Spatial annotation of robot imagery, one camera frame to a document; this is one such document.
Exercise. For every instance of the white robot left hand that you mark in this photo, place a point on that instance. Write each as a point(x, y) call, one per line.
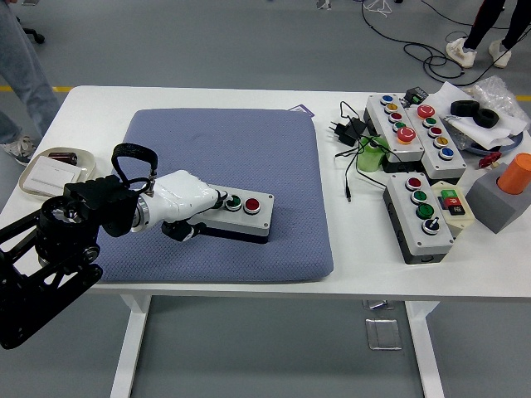
point(178, 195)

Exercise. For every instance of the grey four-button control box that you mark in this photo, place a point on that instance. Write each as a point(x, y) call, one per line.
point(259, 221)
point(431, 244)

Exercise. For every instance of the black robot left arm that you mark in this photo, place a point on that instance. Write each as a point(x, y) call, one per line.
point(54, 248)

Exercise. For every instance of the five-button box, orange-ringed mushroom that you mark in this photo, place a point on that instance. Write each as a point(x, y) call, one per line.
point(379, 110)

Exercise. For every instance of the five-button box, red mushroom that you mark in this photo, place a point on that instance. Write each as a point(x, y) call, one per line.
point(450, 166)

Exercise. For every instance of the blue-grey cushion mat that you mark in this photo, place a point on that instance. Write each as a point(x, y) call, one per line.
point(257, 145)

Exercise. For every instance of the white shallow tray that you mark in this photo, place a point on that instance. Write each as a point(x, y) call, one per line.
point(88, 159)

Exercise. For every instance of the dark red small cylinder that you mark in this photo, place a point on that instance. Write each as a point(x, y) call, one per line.
point(62, 158)

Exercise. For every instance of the purple card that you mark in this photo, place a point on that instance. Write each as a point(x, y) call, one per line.
point(300, 110)

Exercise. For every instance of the white table leg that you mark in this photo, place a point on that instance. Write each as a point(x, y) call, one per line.
point(425, 348)
point(130, 344)

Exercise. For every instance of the green plastic cylinder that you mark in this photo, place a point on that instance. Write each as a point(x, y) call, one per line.
point(369, 159)

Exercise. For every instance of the black office chair base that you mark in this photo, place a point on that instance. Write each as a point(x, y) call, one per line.
point(35, 36)

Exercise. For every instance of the small metal floor cover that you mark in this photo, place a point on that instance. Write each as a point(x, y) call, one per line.
point(377, 304)

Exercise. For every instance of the metal floor outlet plate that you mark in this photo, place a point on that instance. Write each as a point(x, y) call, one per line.
point(383, 333)

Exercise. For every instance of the black terminal module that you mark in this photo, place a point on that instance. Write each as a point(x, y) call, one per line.
point(415, 96)

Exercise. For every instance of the white paper sheet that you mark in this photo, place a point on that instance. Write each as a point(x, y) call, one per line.
point(441, 97)

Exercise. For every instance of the clear acrylic plate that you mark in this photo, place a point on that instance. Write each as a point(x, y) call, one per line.
point(461, 137)

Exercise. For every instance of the grey block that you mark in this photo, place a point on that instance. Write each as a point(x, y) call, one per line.
point(493, 207)

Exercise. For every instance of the clear bubble wrap bag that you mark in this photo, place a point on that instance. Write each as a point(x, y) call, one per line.
point(495, 91)

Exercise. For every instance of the orange cylinder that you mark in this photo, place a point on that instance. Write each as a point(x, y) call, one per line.
point(516, 174)

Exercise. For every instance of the grey-blue round disc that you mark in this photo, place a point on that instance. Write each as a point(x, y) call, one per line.
point(514, 143)

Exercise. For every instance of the person with white shoes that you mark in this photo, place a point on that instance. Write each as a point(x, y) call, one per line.
point(477, 29)

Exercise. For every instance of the white wall switch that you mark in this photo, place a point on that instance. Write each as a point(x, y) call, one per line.
point(52, 176)

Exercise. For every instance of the cream three-button switch box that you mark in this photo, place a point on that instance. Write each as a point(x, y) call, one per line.
point(454, 205)

